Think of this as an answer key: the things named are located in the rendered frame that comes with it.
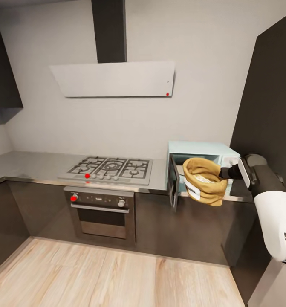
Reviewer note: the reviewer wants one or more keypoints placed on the microwave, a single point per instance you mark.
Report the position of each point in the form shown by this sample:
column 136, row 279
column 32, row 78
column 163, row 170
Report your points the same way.
column 179, row 151

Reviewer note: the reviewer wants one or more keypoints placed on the popcorn bag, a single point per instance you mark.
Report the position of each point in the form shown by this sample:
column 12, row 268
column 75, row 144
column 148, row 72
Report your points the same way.
column 211, row 192

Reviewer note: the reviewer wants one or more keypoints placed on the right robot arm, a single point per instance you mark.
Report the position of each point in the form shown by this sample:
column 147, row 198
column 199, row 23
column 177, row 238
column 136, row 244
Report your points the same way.
column 269, row 195

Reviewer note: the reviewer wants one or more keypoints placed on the burner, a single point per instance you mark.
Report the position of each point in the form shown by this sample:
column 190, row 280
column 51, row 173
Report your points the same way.
column 110, row 169

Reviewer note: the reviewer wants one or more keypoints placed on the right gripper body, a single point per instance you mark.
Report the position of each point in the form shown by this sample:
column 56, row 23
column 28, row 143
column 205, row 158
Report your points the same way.
column 229, row 173

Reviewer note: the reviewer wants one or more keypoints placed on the fridge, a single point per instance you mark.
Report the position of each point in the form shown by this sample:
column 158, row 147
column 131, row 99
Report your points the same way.
column 261, row 127

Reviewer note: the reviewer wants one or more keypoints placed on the oven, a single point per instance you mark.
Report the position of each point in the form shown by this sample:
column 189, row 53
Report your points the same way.
column 102, row 215

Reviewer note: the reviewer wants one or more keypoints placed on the range hood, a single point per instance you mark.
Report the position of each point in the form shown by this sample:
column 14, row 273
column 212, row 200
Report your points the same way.
column 113, row 75

